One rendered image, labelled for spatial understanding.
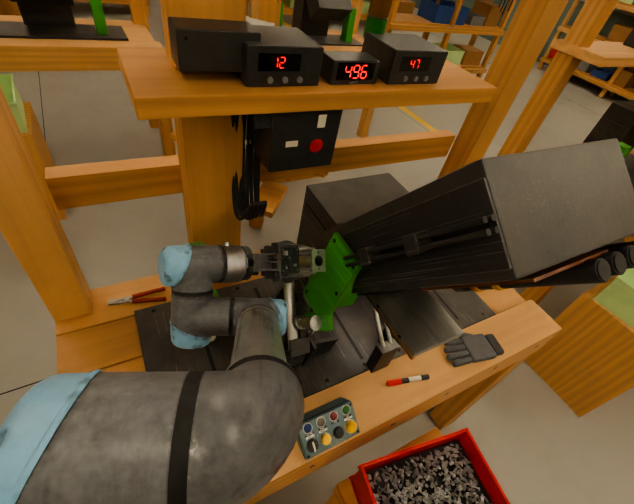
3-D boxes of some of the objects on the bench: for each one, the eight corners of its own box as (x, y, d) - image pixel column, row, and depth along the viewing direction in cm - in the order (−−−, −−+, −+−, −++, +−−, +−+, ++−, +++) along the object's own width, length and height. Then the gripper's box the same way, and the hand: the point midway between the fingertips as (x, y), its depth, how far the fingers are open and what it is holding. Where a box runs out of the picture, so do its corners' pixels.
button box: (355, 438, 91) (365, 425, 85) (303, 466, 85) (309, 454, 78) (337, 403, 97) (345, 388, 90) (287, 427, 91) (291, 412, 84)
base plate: (493, 317, 127) (496, 313, 125) (164, 461, 80) (162, 459, 78) (420, 239, 151) (422, 235, 150) (135, 314, 104) (133, 310, 103)
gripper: (252, 290, 69) (336, 283, 82) (250, 234, 70) (334, 236, 83) (234, 288, 76) (314, 282, 89) (232, 238, 77) (312, 239, 90)
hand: (312, 260), depth 87 cm, fingers closed on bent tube, 3 cm apart
